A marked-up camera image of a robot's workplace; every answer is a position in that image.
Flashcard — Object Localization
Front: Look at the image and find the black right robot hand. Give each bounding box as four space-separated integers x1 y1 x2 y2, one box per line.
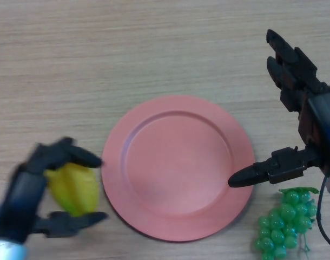
228 29 330 188

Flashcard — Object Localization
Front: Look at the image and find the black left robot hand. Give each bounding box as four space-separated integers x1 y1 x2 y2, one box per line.
0 137 109 243

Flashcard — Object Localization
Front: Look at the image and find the yellow starfruit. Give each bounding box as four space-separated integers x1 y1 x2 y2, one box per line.
44 162 101 217

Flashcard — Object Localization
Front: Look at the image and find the pink round plate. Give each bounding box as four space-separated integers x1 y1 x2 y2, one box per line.
101 95 255 242

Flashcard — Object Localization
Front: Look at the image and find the green grape bunch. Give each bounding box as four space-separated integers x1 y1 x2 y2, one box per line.
253 186 320 260

